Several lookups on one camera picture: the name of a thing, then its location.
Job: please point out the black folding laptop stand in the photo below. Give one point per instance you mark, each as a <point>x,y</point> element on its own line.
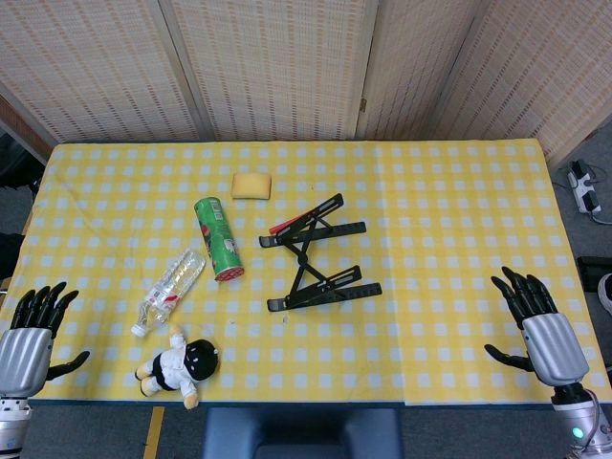
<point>301,268</point>

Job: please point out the yellow checkered tablecloth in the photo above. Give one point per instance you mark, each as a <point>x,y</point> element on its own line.
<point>454,248</point>

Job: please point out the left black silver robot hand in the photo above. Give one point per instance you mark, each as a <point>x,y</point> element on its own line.
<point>26,358</point>

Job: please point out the green chips can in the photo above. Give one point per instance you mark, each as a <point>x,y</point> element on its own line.
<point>219,236</point>

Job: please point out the red plastic stick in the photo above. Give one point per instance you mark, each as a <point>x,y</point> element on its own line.
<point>282,225</point>

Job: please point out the yellow floor tape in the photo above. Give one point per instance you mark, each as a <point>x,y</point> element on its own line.
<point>154,432</point>

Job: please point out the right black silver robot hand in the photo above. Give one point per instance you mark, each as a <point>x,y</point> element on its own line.
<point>554,349</point>

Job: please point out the brass screen hinge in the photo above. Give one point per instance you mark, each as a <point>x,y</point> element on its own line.
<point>363,105</point>

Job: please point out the yellow sponge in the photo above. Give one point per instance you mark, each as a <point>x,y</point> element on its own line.
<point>251,186</point>

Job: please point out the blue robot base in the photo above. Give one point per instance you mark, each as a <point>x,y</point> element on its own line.
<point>301,435</point>

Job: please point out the black-headed plush doll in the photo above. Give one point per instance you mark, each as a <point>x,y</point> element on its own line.
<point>201,358</point>

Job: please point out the woven bamboo screen panel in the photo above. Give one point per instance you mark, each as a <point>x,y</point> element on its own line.
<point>272,62</point>
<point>545,72</point>
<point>411,62</point>
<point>95,67</point>

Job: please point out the clear plastic water bottle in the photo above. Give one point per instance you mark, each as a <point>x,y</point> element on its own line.
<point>174,282</point>

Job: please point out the white power strip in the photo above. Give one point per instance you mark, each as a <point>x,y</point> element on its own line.
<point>584,189</point>

